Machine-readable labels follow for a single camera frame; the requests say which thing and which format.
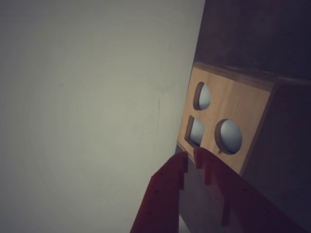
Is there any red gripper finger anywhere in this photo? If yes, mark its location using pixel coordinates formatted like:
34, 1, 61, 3
130, 151, 189, 233
193, 147, 311, 233

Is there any wooden shape sorter box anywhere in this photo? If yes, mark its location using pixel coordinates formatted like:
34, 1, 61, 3
176, 60, 311, 214

